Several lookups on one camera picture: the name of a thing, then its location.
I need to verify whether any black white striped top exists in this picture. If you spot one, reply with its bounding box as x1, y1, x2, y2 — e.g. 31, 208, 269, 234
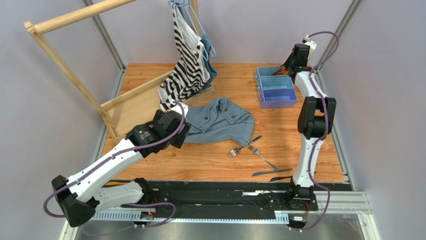
157, 0, 210, 111

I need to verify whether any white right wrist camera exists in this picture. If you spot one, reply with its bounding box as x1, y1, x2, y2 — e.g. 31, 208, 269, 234
302, 35, 317, 54

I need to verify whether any blue three-compartment organizer tray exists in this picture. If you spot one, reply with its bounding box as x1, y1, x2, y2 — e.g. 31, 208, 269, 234
254, 66, 297, 109

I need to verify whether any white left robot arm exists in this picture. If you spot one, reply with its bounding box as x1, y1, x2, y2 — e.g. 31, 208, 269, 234
43, 104, 191, 227

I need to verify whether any black plastic knife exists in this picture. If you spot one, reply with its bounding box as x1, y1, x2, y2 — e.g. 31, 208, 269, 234
269, 176, 292, 182

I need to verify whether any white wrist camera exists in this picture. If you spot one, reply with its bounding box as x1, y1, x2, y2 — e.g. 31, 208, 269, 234
170, 102, 189, 117
302, 35, 317, 54

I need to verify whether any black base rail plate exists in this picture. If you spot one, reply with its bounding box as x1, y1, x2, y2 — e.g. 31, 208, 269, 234
137, 180, 319, 220

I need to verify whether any wooden clothes rack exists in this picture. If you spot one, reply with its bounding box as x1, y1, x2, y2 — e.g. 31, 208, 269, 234
23, 0, 216, 145

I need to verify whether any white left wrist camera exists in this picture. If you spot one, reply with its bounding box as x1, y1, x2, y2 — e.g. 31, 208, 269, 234
170, 102, 189, 117

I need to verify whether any silver metal knife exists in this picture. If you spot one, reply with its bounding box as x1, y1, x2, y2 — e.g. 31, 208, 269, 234
227, 135, 262, 158

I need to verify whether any light blue denim jacket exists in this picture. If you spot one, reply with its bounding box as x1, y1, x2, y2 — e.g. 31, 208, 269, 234
184, 97, 255, 147

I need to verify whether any silver metal fork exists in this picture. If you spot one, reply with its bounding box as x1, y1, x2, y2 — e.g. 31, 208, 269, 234
247, 145, 278, 170

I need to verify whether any teal hanging garment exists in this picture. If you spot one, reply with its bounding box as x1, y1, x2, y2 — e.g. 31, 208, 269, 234
200, 34, 218, 92

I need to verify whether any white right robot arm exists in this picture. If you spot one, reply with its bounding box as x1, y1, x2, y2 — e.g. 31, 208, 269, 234
284, 43, 337, 210

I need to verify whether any dark blue plastic knife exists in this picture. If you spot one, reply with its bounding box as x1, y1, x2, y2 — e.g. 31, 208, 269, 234
251, 168, 293, 177

